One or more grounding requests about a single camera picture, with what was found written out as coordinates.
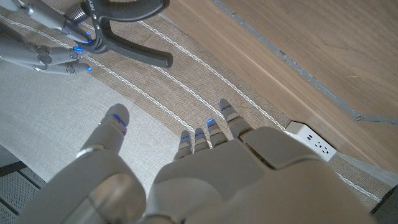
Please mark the grey tape outline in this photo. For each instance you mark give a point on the grey tape outline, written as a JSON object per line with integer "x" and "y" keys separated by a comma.
{"x": 298, "y": 67}

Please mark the perforated metal panel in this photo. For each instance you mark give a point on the perforated metal panel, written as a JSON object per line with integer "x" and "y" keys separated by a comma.
{"x": 18, "y": 193}

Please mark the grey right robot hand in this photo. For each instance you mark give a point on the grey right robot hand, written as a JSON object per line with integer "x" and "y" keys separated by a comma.
{"x": 28, "y": 53}

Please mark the white power strip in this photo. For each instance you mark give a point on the white power strip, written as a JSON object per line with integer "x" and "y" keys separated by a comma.
{"x": 314, "y": 141}

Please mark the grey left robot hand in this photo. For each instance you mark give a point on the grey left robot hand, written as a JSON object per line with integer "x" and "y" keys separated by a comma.
{"x": 248, "y": 186}

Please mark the black hand grip exerciser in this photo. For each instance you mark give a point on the black hand grip exerciser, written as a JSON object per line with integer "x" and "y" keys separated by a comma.
{"x": 140, "y": 56}

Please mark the striped beige backdrop cloth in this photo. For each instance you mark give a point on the striped beige backdrop cloth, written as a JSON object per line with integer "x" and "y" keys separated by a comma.
{"x": 62, "y": 102}

